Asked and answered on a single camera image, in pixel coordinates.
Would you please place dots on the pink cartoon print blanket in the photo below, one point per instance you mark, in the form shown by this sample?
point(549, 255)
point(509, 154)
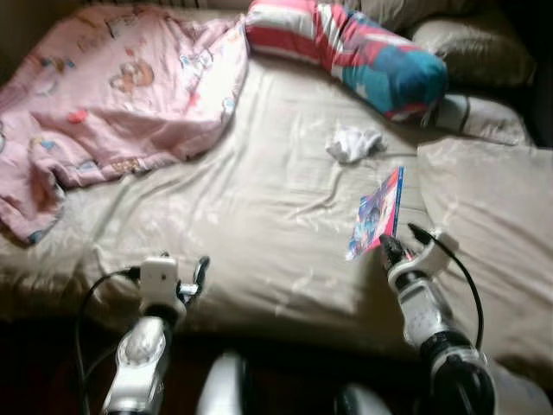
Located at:
point(112, 112)

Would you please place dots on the red white blue bolster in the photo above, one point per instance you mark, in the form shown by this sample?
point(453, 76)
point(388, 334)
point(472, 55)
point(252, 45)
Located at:
point(363, 60)

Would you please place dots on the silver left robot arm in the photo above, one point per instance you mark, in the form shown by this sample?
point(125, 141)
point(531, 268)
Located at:
point(138, 354)

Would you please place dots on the colourful comic book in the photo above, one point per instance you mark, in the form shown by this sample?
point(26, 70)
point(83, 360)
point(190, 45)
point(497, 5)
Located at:
point(376, 216)

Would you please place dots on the grey robot left leg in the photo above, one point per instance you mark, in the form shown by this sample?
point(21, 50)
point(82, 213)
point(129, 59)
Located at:
point(223, 385)

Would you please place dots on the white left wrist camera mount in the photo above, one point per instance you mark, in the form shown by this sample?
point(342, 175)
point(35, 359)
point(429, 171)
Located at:
point(158, 277)

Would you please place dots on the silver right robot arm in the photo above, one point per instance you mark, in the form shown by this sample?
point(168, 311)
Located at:
point(423, 311)

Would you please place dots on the grey robot right leg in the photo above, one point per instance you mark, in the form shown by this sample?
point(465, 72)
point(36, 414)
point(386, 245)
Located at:
point(361, 402)

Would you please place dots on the small beige dark-striped pillow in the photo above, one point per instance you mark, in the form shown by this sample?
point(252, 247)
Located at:
point(488, 121)

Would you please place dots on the dark grey padded headboard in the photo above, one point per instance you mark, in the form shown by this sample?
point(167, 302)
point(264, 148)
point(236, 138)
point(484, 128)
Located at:
point(540, 52)

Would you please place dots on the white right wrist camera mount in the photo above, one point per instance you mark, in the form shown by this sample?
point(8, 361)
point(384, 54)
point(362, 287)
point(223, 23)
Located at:
point(423, 258)

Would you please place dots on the grey robot leg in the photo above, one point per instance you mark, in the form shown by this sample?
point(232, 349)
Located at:
point(361, 402)
point(223, 385)

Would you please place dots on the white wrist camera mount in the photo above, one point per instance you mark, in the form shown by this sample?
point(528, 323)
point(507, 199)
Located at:
point(158, 277)
point(423, 258)

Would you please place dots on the crumpled white cloth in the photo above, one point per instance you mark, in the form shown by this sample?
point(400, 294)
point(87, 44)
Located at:
point(354, 145)

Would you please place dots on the beige bed sheet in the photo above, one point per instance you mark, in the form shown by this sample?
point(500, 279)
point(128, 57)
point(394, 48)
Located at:
point(259, 216)

